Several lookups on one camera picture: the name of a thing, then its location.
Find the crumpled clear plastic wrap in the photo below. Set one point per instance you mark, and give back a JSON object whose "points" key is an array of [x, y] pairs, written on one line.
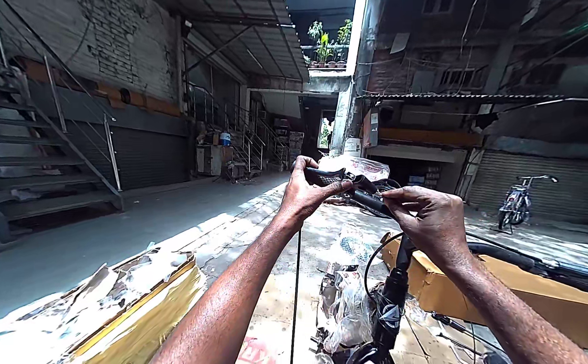
{"points": [[349, 313]]}

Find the parked bicycle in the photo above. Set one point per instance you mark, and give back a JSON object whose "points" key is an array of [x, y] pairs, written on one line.
{"points": [[516, 205]]}

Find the person's right hand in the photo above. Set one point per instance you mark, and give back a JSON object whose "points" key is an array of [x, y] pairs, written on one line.
{"points": [[438, 220]]}

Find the person's left thumb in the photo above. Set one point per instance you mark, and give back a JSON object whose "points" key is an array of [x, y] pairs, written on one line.
{"points": [[335, 188]]}

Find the metal staircase with railing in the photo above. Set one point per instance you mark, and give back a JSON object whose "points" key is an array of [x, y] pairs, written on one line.
{"points": [[46, 146]]}

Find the large brown cardboard box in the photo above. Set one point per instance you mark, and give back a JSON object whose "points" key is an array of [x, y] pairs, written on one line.
{"points": [[536, 298]]}

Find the grey rolling shutter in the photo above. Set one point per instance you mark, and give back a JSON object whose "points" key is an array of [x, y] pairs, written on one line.
{"points": [[142, 156]]}

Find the person's left forearm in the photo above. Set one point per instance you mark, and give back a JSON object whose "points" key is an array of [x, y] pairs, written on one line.
{"points": [[233, 288]]}

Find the row of potted plants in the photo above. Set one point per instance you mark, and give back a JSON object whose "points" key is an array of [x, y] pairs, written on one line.
{"points": [[323, 50]]}

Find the black metal rod part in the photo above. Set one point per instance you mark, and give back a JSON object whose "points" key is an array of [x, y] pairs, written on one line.
{"points": [[453, 323]]}

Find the blue-white bubble wrap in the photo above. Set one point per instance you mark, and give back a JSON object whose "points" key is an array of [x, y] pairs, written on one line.
{"points": [[354, 247]]}

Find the orange-brown awning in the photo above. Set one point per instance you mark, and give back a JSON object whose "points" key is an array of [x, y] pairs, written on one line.
{"points": [[425, 136]]}

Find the person's left index finger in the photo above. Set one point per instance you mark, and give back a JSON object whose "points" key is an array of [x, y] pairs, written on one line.
{"points": [[303, 163]]}

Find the black bicycle frame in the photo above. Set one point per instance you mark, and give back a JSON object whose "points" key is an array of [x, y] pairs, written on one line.
{"points": [[393, 293]]}

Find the person's left hand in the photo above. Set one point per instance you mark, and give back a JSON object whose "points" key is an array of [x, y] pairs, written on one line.
{"points": [[300, 196]]}

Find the orange rolled awning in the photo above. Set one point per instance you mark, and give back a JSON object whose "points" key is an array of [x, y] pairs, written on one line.
{"points": [[112, 93]]}

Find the corrugated metal roof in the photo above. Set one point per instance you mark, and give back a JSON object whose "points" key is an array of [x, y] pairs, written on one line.
{"points": [[243, 40]]}

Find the old cabinet with items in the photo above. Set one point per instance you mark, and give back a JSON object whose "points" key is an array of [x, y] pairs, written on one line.
{"points": [[215, 156]]}

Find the staircase with steel railing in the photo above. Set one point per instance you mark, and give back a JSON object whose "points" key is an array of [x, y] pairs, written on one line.
{"points": [[248, 146]]}

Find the corrugated light rolling shutter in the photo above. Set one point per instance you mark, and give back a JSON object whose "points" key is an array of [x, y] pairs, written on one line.
{"points": [[542, 184]]}

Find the person's right index finger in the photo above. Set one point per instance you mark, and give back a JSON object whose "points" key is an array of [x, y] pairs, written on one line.
{"points": [[404, 193]]}

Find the open yellowish cardboard box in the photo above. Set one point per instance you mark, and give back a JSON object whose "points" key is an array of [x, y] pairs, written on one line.
{"points": [[142, 313]]}

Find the person's right thumb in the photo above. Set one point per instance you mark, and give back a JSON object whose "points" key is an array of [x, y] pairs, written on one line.
{"points": [[400, 216]]}

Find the grey electrical box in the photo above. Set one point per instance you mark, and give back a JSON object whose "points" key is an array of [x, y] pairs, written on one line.
{"points": [[371, 127]]}

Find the black brake lever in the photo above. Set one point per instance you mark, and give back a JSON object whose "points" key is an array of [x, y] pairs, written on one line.
{"points": [[363, 182]]}

